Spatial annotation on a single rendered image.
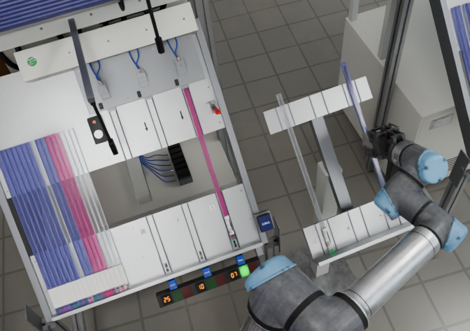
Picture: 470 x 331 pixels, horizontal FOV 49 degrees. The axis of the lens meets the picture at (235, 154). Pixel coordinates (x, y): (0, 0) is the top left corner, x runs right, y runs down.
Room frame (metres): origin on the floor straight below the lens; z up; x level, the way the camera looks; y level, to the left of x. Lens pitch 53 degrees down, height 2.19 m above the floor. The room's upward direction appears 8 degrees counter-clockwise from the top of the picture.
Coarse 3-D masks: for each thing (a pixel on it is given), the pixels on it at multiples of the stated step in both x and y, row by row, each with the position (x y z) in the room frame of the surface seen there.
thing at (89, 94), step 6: (72, 18) 1.14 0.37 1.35; (72, 24) 1.11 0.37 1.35; (72, 30) 1.09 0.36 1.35; (72, 36) 1.06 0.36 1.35; (78, 36) 1.07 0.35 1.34; (78, 42) 1.04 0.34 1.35; (78, 48) 1.01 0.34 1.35; (78, 54) 0.99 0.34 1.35; (78, 60) 0.97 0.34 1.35; (84, 60) 0.97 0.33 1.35; (84, 66) 0.95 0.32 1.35; (84, 72) 0.93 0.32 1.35; (84, 78) 0.91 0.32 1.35; (84, 84) 0.89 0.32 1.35; (90, 84) 0.89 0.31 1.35; (90, 90) 0.86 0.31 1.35; (90, 96) 0.85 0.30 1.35; (90, 102) 0.84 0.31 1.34
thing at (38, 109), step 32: (0, 96) 1.07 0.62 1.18; (32, 96) 1.07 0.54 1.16; (64, 96) 1.07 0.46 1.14; (160, 96) 1.07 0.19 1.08; (192, 96) 1.07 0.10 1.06; (0, 128) 1.01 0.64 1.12; (32, 128) 1.01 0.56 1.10; (64, 128) 1.01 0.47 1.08; (128, 128) 1.00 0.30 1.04; (160, 128) 1.00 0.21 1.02; (192, 128) 1.00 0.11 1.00; (96, 160) 0.94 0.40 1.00
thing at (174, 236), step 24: (240, 192) 0.86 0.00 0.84; (144, 216) 0.82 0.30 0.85; (168, 216) 0.81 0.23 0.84; (192, 216) 0.81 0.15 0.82; (216, 216) 0.81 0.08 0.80; (240, 216) 0.80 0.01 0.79; (120, 240) 0.76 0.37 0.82; (144, 240) 0.76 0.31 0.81; (168, 240) 0.76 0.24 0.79; (192, 240) 0.75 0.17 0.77; (216, 240) 0.75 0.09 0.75; (240, 240) 0.75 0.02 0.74; (144, 264) 0.71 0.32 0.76; (168, 264) 0.70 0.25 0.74; (192, 264) 0.70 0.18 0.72
